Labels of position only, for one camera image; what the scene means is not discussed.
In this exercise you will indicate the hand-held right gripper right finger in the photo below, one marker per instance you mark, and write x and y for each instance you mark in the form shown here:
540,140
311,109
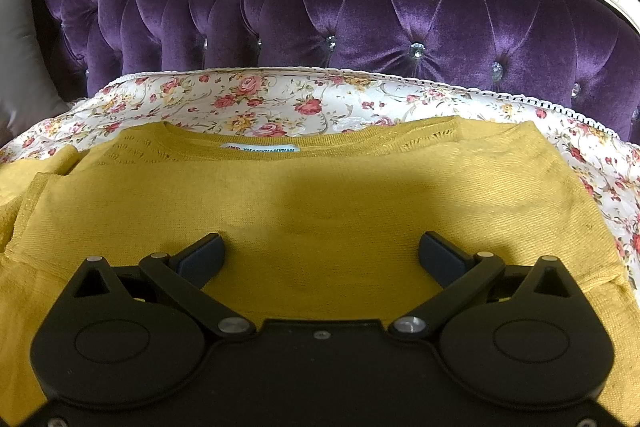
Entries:
441,256

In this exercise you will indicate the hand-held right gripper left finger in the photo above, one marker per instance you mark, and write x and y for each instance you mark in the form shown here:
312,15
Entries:
202,256

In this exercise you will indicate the mustard yellow knit sweater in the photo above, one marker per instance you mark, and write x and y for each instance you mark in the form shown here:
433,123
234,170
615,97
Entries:
325,217

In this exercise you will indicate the floral printed blanket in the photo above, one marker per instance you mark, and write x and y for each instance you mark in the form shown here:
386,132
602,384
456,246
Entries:
310,99

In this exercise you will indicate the purple tufted white-framed headboard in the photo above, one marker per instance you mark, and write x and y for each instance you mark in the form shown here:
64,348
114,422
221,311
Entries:
415,17

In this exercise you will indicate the grey pillow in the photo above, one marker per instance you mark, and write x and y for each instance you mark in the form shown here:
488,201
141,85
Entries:
25,57

